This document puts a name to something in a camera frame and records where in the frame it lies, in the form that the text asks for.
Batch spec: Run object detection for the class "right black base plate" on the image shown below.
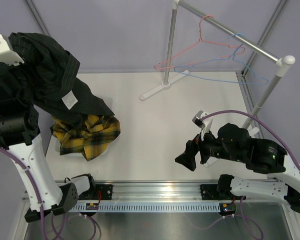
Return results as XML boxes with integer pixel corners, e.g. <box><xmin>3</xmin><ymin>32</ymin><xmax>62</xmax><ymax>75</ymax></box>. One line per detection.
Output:
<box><xmin>200</xmin><ymin>183</ymin><xmax>242</xmax><ymax>201</ymax></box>

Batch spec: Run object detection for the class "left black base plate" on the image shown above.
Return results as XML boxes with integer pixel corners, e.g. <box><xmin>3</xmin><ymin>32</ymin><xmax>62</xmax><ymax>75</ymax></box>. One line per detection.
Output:
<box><xmin>79</xmin><ymin>184</ymin><xmax>113</xmax><ymax>201</ymax></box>

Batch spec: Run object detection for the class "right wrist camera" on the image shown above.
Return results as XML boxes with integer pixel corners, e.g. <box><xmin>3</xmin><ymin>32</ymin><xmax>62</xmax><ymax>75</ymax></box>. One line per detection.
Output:
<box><xmin>192</xmin><ymin>110</ymin><xmax>213</xmax><ymax>141</ymax></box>

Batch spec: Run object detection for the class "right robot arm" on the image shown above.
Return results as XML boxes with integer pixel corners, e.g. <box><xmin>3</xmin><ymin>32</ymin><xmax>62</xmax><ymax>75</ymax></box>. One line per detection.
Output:
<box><xmin>175</xmin><ymin>123</ymin><xmax>300</xmax><ymax>214</ymax></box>

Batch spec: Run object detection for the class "dark pinstripe shirt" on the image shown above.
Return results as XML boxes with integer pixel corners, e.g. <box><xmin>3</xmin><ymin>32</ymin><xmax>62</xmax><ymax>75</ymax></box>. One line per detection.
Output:
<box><xmin>8</xmin><ymin>32</ymin><xmax>114</xmax><ymax>127</ymax></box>

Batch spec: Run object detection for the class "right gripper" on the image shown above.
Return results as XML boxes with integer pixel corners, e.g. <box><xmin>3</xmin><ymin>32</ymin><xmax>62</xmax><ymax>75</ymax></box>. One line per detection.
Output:
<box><xmin>174</xmin><ymin>123</ymin><xmax>244</xmax><ymax>171</ymax></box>

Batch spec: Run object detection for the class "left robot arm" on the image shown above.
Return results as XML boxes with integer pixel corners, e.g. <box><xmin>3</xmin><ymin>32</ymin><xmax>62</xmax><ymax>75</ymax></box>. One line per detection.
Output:
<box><xmin>0</xmin><ymin>62</ymin><xmax>97</xmax><ymax>223</ymax></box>

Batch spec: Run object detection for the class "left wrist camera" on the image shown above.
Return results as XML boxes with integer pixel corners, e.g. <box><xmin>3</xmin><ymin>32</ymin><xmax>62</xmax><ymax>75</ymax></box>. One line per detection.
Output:
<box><xmin>0</xmin><ymin>34</ymin><xmax>25</xmax><ymax>66</ymax></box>

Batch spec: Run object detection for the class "metal clothes rack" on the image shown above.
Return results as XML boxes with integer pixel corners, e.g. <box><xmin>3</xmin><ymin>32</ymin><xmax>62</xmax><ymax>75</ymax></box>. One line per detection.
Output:
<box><xmin>140</xmin><ymin>0</ymin><xmax>296</xmax><ymax>168</ymax></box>

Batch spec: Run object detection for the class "white slotted cable duct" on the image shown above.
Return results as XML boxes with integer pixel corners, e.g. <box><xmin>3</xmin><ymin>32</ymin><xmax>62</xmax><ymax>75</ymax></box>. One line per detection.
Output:
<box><xmin>70</xmin><ymin>202</ymin><xmax>220</xmax><ymax>213</ymax></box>

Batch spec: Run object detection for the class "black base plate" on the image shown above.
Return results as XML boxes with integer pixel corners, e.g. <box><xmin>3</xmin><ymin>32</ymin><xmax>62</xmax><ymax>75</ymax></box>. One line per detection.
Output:
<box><xmin>200</xmin><ymin>183</ymin><xmax>242</xmax><ymax>201</ymax></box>
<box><xmin>79</xmin><ymin>184</ymin><xmax>113</xmax><ymax>201</ymax></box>

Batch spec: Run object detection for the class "pink wire hanger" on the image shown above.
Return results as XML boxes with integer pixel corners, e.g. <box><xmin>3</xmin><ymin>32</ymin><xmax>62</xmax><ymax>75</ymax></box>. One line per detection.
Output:
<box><xmin>154</xmin><ymin>14</ymin><xmax>244</xmax><ymax>71</ymax></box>

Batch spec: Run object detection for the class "blue wire hanger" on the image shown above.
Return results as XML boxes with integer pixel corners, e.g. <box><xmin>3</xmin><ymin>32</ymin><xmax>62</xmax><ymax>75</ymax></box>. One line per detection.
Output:
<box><xmin>174</xmin><ymin>33</ymin><xmax>269</xmax><ymax>86</ymax></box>

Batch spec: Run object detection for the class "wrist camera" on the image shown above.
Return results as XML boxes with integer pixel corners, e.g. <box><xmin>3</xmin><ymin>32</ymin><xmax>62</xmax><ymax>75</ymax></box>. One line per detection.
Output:
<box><xmin>192</xmin><ymin>110</ymin><xmax>213</xmax><ymax>141</ymax></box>
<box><xmin>0</xmin><ymin>34</ymin><xmax>25</xmax><ymax>66</ymax></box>

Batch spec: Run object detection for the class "aluminium mounting rail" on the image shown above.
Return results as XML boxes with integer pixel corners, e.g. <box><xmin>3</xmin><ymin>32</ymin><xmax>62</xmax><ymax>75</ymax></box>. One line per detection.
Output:
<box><xmin>22</xmin><ymin>181</ymin><xmax>294</xmax><ymax>202</ymax></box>

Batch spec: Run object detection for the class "yellow plaid shirt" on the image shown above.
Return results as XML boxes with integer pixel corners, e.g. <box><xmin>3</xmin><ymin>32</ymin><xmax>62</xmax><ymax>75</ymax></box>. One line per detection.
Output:
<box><xmin>52</xmin><ymin>115</ymin><xmax>121</xmax><ymax>161</ymax></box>

